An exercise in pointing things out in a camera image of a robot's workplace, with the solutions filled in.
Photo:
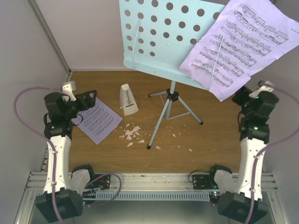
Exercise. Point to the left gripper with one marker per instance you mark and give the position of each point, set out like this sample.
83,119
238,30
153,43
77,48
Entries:
90,103

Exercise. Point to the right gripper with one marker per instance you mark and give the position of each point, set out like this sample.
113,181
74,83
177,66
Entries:
237,99

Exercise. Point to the sheet music paper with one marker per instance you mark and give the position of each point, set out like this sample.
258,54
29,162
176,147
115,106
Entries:
247,36
97,122

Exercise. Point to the white metronome body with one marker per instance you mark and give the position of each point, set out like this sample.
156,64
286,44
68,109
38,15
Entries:
128,103

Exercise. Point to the light blue music stand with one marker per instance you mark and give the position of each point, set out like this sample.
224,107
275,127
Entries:
159,34

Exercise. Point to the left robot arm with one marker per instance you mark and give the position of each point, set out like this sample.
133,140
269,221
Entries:
62,196

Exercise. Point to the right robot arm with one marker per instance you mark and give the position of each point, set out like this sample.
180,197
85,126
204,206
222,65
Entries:
241,199

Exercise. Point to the white debris pile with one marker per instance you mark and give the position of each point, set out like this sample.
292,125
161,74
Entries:
130,134

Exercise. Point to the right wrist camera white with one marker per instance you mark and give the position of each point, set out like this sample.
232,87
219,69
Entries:
263,86

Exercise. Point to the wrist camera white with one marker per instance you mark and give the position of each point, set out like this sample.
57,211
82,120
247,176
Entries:
67,90
263,86

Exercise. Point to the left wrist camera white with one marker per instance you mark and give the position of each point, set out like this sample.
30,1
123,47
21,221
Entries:
67,90

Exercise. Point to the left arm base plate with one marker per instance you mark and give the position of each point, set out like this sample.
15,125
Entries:
101,183

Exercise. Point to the aluminium front rail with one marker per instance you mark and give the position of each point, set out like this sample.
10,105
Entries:
147,182

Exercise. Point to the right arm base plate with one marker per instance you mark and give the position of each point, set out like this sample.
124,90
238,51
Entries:
201,182

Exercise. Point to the slotted cable duct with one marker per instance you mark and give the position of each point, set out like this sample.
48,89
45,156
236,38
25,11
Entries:
163,196

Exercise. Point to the left aluminium frame post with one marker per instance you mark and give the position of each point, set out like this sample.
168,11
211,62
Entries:
33,4

